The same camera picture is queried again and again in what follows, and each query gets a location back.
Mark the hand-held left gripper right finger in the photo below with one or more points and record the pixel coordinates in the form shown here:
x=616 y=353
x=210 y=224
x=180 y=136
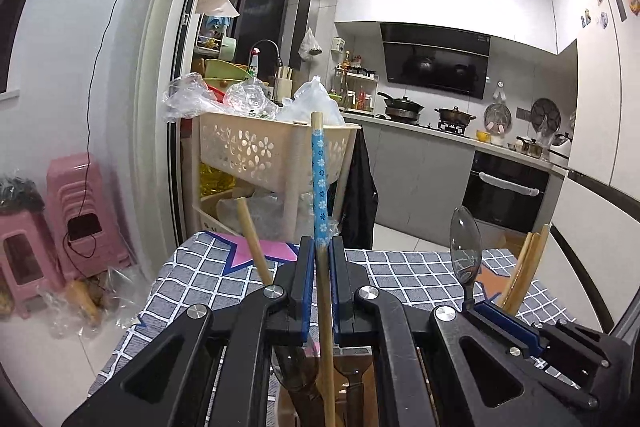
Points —
x=337 y=292

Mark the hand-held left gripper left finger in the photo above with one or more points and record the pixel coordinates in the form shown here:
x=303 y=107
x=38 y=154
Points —
x=306 y=287

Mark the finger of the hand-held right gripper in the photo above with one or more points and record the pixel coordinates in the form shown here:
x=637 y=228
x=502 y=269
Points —
x=507 y=326

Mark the wooden utensil box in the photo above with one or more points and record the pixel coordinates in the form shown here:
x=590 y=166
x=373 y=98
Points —
x=360 y=363

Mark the ribbed pale wooden chopstick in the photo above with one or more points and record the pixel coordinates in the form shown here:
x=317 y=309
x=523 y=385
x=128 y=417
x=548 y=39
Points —
x=537 y=252

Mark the dark translucent plastic spoon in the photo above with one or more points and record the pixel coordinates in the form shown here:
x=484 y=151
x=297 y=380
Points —
x=295 y=372

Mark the grey metal spoon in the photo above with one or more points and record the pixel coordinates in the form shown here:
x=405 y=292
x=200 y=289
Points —
x=465 y=242

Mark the blue floral wooden chopstick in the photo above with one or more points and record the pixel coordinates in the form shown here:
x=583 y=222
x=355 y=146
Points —
x=320 y=187

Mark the pink star sticker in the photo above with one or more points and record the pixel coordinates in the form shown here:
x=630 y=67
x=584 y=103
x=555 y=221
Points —
x=277 y=252

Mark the orange star sticker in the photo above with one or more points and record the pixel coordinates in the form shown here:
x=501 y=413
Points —
x=492 y=282

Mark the cardboard box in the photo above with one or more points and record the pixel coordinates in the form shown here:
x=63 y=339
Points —
x=510 y=242

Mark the black hanging cloth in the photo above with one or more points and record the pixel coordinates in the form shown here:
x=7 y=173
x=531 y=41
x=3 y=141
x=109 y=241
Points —
x=360 y=192

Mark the grey checked tablecloth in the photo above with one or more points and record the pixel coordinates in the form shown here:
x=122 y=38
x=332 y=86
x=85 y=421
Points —
x=200 y=287

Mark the black built-in oven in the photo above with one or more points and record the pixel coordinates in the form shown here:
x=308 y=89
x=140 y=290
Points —
x=505 y=197

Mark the grey kitchen cabinets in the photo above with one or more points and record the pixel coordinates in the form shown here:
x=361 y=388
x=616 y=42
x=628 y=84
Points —
x=415 y=177

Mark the yellow oil bottle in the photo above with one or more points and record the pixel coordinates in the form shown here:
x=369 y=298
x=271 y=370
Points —
x=215 y=179

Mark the cream perforated basket rack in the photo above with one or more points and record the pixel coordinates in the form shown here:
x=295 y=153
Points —
x=240 y=147

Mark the small steel pot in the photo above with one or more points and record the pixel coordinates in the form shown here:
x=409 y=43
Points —
x=530 y=147

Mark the white rice cooker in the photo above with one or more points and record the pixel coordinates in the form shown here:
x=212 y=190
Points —
x=560 y=147

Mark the yellow bowl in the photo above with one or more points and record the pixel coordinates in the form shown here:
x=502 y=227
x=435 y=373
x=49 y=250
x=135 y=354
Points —
x=482 y=136

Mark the heap of clear plastic bags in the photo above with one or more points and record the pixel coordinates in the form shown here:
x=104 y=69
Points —
x=250 y=99

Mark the black wok with lid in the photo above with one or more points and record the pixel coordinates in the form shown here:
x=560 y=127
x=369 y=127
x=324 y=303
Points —
x=402 y=104

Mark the spice rack with bottles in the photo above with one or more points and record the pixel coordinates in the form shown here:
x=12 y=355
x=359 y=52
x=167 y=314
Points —
x=357 y=92

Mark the cream knife block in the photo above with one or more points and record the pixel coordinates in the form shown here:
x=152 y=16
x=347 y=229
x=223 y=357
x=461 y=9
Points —
x=284 y=84

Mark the hanging metal steamer plate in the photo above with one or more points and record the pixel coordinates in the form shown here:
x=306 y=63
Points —
x=496 y=119

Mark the dark cooking pot with lid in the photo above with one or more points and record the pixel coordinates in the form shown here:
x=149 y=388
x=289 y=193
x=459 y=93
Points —
x=455 y=114

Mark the hanging dark round tray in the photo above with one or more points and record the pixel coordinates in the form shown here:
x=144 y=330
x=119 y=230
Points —
x=545 y=114

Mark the white refrigerator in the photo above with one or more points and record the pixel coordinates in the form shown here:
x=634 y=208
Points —
x=600 y=132

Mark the clear bag of snacks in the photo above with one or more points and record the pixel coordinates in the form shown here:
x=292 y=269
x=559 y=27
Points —
x=85 y=302

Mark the spray bottle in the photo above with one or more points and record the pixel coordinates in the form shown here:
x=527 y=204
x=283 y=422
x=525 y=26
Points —
x=254 y=62

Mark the green plastic basin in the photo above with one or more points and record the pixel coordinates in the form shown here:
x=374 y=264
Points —
x=225 y=69

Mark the hanging clear plastic bag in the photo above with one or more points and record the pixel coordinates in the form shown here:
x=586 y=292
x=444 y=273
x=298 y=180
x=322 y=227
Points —
x=310 y=47

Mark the kitchen faucet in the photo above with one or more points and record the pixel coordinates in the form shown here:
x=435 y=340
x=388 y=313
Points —
x=270 y=44

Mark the stack of pink stools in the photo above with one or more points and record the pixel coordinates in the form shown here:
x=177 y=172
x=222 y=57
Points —
x=75 y=197

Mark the black range hood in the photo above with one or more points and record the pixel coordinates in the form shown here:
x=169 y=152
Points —
x=435 y=62

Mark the pink plastic stool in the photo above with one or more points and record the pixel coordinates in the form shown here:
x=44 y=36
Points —
x=20 y=257

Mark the black bundle in plastic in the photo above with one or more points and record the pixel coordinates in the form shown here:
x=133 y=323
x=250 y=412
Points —
x=17 y=197

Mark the white sliding door frame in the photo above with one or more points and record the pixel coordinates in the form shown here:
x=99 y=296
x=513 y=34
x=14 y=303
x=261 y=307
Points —
x=160 y=82

